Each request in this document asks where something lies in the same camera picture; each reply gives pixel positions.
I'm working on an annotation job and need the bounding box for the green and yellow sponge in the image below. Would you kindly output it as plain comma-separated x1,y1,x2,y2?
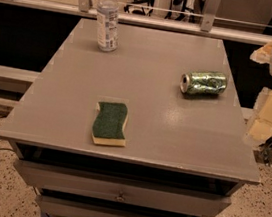
92,101,128,147

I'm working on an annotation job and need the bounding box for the top drawer knob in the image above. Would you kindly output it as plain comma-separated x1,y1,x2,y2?
115,194,125,203

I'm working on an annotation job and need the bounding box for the clear plastic water bottle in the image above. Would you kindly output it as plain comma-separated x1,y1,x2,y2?
96,0,119,52

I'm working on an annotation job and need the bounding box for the metal railing frame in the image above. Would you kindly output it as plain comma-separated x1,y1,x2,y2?
0,0,272,45

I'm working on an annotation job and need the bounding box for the crushed green soda can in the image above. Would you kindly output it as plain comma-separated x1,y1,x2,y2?
180,71,228,95

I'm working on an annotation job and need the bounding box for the grey drawer cabinet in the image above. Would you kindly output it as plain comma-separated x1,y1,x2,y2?
0,18,260,217

